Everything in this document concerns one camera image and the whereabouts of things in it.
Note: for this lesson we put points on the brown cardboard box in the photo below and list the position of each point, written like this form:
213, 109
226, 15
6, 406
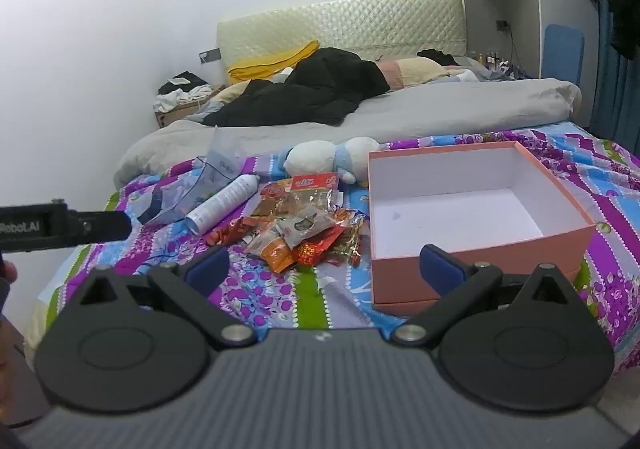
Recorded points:
172, 118

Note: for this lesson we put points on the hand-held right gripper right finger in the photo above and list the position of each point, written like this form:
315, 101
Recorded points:
440, 274

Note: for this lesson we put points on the pink and beige pillow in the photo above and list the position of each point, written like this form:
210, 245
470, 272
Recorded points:
415, 71

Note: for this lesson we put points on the clear plastic bag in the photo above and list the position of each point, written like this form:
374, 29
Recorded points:
220, 159

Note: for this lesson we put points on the black clothing heap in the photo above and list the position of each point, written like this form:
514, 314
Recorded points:
320, 84

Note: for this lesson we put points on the blue panel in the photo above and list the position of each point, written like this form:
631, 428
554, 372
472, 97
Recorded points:
564, 54

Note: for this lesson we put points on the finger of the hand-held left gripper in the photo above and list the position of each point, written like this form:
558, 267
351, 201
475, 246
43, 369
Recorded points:
102, 226

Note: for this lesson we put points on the white wardrobe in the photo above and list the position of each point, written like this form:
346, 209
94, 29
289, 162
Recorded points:
565, 4

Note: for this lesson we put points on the floral printed bed sheet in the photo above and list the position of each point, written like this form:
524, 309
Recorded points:
280, 289

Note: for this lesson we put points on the white and blue plush toy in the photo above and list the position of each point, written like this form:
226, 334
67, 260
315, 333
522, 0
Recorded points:
315, 156

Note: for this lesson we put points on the grey duvet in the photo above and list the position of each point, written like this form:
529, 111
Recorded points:
450, 114

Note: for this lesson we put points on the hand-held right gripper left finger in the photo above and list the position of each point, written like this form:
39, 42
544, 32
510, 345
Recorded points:
206, 271

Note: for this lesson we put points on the person's left hand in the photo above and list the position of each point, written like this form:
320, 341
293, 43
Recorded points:
7, 271

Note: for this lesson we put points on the pink cardboard box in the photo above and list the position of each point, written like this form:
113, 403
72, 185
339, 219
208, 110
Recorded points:
395, 284

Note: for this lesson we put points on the white spray can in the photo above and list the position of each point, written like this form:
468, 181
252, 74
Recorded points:
222, 204

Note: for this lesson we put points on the small black garment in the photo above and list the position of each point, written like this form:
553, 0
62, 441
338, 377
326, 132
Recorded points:
435, 56

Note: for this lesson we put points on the blue curtain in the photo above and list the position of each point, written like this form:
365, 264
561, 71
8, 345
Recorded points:
615, 94

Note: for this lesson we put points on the cream quilted headboard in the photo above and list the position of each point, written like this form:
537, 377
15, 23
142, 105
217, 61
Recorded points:
375, 24

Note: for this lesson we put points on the black wall outlet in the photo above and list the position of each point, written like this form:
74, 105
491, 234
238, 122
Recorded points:
502, 24

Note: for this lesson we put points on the yellow blanket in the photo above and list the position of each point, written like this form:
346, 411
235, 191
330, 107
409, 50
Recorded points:
270, 61

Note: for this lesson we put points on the row of small bottles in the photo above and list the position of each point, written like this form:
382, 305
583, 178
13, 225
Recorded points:
492, 60

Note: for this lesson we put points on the grey wall switch panel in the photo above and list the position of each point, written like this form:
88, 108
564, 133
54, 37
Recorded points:
210, 56

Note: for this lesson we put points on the pile of snack packets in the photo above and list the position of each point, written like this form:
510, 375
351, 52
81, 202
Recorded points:
300, 224

